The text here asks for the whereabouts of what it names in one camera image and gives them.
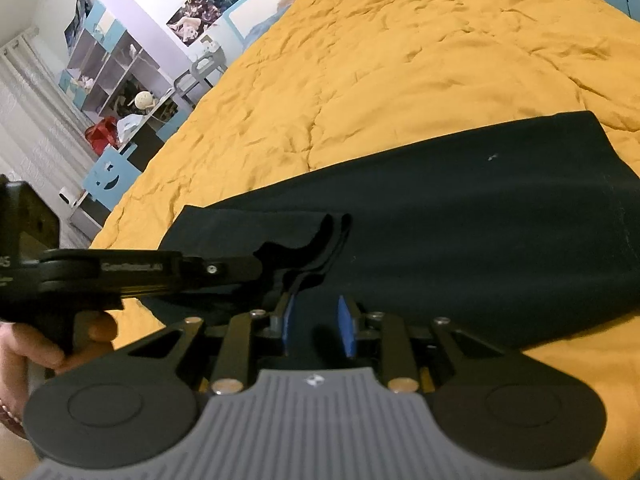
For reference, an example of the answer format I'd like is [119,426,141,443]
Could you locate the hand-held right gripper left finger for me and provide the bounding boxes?
[126,290,302,394]

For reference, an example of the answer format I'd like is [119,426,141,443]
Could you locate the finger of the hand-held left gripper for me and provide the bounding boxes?
[184,242,273,295]

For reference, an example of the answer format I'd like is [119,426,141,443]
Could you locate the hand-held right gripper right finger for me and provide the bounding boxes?
[337,294,502,394]

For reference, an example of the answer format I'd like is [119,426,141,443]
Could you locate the black pants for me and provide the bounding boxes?
[159,110,640,353]

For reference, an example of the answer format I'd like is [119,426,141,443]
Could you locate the person's left hand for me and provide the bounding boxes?
[0,309,119,428]

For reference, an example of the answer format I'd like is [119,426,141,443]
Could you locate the small white device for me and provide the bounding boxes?
[59,186,85,210]

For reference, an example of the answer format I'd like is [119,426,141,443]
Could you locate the blue face chair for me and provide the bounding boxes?
[81,142,142,207]

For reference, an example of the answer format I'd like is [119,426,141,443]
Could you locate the red bag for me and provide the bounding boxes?
[84,116,122,155]

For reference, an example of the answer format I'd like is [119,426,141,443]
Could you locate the white curtain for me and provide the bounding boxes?
[0,27,103,241]

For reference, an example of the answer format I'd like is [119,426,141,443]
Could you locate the white desk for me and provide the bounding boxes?
[69,85,193,233]

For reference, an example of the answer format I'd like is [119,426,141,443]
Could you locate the white plastic bag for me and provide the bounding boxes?
[116,114,146,137]

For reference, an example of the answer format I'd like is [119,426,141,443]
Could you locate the grey trolley cart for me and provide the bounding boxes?
[174,39,228,108]

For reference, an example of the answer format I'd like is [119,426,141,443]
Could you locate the blue pillow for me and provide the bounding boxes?
[244,0,304,47]

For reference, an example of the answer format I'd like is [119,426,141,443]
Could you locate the blue and white headboard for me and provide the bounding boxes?
[226,0,386,52]

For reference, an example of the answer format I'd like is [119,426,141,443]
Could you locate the yellow quilt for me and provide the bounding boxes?
[89,0,640,463]

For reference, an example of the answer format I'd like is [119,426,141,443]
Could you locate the white and blue wall shelf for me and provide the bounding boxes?
[59,0,173,118]

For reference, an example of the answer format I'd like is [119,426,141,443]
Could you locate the wide figure wall poster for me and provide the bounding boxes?
[166,0,271,48]

